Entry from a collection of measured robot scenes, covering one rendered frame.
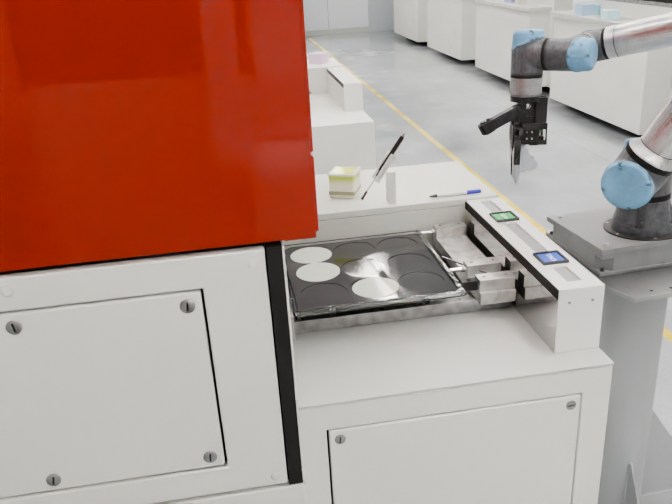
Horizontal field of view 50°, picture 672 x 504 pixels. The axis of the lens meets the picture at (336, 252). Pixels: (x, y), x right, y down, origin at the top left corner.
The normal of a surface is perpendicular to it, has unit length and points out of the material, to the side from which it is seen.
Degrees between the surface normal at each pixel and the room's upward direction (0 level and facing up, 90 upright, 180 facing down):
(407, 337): 0
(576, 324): 90
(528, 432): 90
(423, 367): 0
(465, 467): 90
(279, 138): 90
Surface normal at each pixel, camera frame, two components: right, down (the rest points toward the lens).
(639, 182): -0.62, 0.43
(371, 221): 0.16, 0.37
